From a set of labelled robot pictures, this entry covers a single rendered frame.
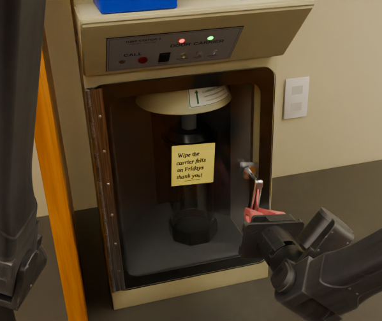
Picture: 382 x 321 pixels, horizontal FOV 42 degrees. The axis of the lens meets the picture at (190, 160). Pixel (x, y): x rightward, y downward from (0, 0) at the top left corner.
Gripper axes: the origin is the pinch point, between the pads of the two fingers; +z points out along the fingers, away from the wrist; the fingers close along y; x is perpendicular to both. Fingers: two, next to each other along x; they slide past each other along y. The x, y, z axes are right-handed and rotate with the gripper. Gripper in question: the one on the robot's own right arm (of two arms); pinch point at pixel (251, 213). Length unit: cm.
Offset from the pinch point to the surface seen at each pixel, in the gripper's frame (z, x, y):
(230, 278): 5.6, 18.2, -0.7
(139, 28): -5.7, -31.4, 23.4
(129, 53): -1.8, -27.4, 23.8
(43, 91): -4.3, -22.2, 35.4
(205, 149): 3.8, -10.6, 8.9
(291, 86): 48, -11, -29
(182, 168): 3.9, -7.0, 12.5
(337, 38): 48, -24, -40
